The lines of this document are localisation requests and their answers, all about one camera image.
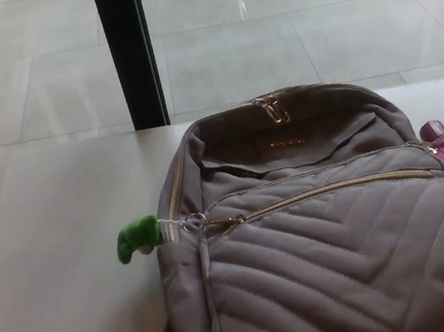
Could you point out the grey quilted backpack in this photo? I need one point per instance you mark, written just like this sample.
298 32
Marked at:
349 264

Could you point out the black window frame post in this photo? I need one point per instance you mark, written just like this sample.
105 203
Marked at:
132 61

